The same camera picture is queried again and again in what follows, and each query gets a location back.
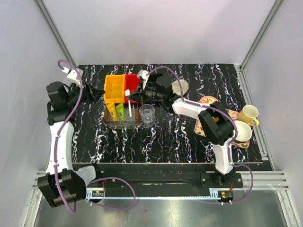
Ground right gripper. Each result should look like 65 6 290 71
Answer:
127 81 164 105

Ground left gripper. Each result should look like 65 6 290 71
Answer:
66 79 105 108

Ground white toothbrush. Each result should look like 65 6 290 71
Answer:
125 89 132 117

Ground clear plastic cup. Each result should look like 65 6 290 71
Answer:
139 104 155 123

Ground yellow toothpaste tube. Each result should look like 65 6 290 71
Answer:
107 103 118 121

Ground green toothpaste tube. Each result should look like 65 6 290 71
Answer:
116 103 125 121

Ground clear acrylic toothbrush holder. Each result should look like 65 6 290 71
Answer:
103 108 141 129

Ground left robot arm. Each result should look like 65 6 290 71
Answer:
37 81 105 208

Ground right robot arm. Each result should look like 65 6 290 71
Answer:
126 76 238 187

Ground floral rectangular tray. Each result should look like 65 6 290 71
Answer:
194 110 250 148

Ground red plastic bin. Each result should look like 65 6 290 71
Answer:
124 74 140 93

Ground orange plastic bin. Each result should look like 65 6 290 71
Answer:
104 74 125 104

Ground black plastic bin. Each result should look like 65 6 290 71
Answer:
147 74 162 83

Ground grey speckled soap dish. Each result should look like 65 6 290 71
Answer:
172 79 189 96

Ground red patterned bowl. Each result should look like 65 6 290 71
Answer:
199 96 218 104

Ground yellow mug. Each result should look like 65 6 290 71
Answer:
237 105 259 127

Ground white scalloped bowl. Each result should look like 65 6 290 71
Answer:
234 121 252 143

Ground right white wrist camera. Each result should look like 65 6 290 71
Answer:
137 70 149 82

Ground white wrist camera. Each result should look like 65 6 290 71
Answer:
62 67 80 86
137 70 149 82

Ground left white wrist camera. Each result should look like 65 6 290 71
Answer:
62 67 80 86

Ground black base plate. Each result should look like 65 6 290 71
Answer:
96 163 243 189

